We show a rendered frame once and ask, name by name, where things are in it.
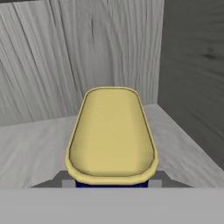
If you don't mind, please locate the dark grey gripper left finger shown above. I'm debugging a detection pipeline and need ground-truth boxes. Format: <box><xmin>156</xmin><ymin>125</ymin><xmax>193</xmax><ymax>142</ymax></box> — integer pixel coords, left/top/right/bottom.
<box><xmin>30</xmin><ymin>170</ymin><xmax>77</xmax><ymax>189</ymax></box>

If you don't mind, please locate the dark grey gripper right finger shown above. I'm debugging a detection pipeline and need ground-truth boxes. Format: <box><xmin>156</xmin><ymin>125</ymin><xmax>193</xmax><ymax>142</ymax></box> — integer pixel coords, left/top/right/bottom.
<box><xmin>147</xmin><ymin>170</ymin><xmax>193</xmax><ymax>189</ymax></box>

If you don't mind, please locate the blue can with yellow lid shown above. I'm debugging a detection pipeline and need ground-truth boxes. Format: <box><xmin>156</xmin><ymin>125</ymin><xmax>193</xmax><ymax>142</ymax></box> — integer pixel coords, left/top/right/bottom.
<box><xmin>64</xmin><ymin>86</ymin><xmax>159</xmax><ymax>189</ymax></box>

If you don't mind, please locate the grey wooden cabinet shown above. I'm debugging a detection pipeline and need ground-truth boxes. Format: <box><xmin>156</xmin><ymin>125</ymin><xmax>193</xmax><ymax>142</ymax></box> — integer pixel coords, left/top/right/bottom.
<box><xmin>0</xmin><ymin>0</ymin><xmax>224</xmax><ymax>189</ymax></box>

